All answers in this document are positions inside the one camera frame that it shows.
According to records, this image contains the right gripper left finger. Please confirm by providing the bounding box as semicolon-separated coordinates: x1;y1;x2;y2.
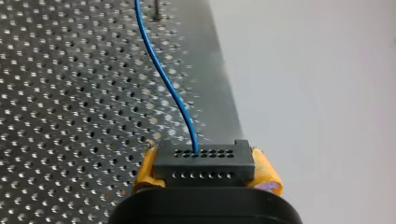
131;140;166;196

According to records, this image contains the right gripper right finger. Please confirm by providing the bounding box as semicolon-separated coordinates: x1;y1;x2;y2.
246;146;285;198

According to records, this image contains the blue cable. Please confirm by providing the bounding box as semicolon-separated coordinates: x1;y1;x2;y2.
134;0;256;188

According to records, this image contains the metal post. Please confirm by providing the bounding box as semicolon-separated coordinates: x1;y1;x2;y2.
151;0;164;22

